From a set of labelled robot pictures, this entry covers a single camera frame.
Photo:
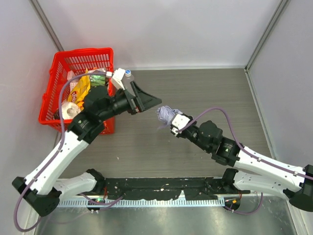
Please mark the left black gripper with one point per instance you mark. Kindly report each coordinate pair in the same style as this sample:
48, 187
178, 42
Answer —
134, 101

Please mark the lavender folding umbrella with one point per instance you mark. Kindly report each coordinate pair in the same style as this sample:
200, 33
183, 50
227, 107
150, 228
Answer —
165, 114

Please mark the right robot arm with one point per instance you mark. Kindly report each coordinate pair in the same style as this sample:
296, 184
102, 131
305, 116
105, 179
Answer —
249, 170

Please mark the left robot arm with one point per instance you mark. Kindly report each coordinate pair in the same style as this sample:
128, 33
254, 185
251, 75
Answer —
40, 188

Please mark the clear plastic water bottle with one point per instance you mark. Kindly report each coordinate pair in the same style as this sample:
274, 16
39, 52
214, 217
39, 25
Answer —
127, 79

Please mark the green sponge pack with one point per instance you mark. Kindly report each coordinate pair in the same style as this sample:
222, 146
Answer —
97, 80

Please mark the yellow chips bag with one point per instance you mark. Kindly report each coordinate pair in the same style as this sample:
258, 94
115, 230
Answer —
81, 89

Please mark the white tape roll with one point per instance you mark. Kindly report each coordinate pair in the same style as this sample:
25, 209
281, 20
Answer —
69, 110

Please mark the white small box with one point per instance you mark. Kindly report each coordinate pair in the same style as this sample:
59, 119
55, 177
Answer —
73, 82

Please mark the red plastic basket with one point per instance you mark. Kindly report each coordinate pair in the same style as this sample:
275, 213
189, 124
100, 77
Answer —
77, 61

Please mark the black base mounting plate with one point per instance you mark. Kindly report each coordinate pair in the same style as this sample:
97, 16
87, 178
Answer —
165, 189

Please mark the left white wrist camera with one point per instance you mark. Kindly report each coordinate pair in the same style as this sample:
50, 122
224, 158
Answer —
116, 78

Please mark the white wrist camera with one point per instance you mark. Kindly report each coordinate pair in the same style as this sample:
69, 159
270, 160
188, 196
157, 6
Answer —
178, 122
116, 78

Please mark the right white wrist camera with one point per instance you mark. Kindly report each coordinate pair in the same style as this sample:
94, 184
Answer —
178, 122

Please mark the white slotted cable duct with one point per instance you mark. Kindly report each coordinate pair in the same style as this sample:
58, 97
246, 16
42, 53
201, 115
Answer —
81, 202

